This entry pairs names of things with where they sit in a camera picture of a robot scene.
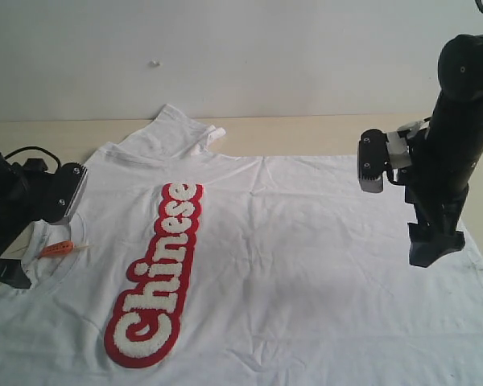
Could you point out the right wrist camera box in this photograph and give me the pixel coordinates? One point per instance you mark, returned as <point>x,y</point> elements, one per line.
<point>382,155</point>

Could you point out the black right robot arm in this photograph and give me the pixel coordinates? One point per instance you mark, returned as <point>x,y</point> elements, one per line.
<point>459,106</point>

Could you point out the white t-shirt red Chinese patch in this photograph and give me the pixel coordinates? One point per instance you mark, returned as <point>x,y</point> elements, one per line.
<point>205,269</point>

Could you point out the orange garment tag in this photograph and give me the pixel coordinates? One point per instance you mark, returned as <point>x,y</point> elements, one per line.
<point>61,249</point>

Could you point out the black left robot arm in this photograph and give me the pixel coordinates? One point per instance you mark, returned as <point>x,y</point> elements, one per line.
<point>29,193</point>

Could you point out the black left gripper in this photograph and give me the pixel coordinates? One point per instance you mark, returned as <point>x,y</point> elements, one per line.
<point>27,193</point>

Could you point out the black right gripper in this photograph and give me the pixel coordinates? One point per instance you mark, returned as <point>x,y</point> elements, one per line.
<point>437,184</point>

